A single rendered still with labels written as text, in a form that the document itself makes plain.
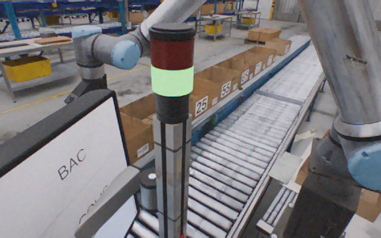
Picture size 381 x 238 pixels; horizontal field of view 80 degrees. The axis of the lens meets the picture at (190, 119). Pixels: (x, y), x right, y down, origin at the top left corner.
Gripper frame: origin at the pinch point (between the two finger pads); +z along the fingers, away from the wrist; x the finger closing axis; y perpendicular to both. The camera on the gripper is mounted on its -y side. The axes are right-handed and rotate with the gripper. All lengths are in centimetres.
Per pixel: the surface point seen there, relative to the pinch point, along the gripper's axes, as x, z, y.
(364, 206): -112, 26, 63
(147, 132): -5.0, 19.1, 28.1
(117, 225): -49, -16, -30
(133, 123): 8.7, 21.5, 31.1
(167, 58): -55, -50, -26
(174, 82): -56, -47, -26
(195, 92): 14, 33, 110
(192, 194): -38, 43, 28
